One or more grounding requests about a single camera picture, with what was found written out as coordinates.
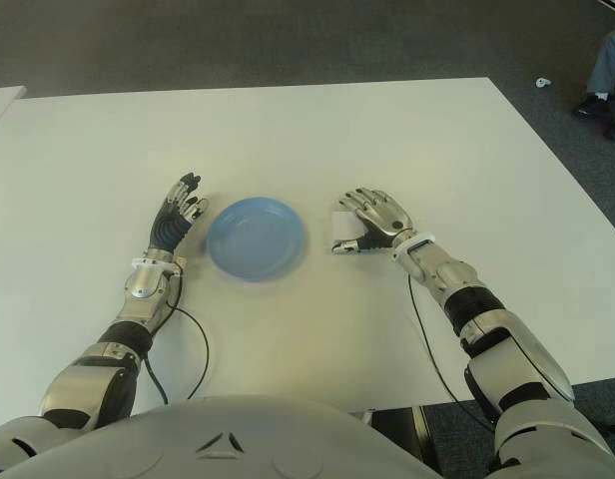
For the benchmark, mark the blue plastic plate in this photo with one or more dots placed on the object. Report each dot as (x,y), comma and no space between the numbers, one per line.
(257,239)

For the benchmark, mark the grey robot torso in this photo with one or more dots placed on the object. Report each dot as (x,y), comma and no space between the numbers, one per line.
(227,434)

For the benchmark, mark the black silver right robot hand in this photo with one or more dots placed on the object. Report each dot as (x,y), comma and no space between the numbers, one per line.
(387,217)

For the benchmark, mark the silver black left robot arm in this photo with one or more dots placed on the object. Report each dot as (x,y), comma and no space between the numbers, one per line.
(83,374)

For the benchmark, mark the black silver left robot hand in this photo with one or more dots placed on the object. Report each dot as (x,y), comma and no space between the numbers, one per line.
(168,229)

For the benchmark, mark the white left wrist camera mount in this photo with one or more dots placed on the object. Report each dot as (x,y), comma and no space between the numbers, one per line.
(155,264)

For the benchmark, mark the black shoe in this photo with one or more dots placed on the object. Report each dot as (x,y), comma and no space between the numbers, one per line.
(593,106)

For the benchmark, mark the small white scrap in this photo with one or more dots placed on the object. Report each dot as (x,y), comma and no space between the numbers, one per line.
(542,82)

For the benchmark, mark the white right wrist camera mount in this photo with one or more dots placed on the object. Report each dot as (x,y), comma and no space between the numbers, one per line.
(412,244)

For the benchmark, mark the white side table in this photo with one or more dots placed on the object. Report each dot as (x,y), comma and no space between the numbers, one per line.
(0,102)

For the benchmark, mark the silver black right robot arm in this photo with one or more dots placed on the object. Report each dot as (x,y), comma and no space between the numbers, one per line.
(492,339)

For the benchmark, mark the white charger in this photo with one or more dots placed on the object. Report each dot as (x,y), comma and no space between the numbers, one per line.
(345,224)

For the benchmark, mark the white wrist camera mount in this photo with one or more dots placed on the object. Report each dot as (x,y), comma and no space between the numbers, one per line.
(412,244)
(155,264)

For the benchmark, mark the dark metal table leg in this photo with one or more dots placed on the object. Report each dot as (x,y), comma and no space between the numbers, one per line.
(402,439)

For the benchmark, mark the person's leg in jeans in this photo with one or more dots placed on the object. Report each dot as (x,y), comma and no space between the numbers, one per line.
(607,62)

